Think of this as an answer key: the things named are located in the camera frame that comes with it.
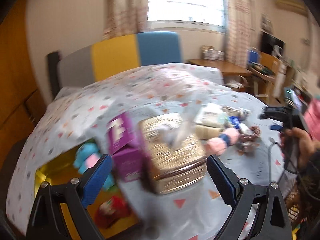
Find white cleaning wipes pack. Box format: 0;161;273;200
195;102;233;140

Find person right hand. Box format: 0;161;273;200
280;127;319;170

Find blue teddy bear pink dress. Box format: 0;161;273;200
73;142;116;191

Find purple cardboard box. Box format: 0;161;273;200
107;112;144;182

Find red plush toy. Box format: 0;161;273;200
94;196;131;229

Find pink plush toy blue band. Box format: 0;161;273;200
205;127;240;155

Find gold metal tin tray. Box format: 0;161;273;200
34;147;141;240

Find patterned white tablecloth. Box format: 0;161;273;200
6;63;291;239

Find ornate gold tissue box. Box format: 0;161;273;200
138;113;207;194

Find blue small pack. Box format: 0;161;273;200
229;116;248;130

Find wooden desk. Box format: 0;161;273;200
188;59;253;77

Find packets on window sill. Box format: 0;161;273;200
201;46;225;61

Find grey yellow blue sofa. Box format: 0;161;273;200
57;31;183;88

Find black rolled mat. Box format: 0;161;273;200
46;51;61;98

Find window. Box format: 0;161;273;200
148;0;225;28

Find beige patterned curtain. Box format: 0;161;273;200
103;0;148;40

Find wooden cabinet wall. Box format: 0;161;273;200
1;0;46;162

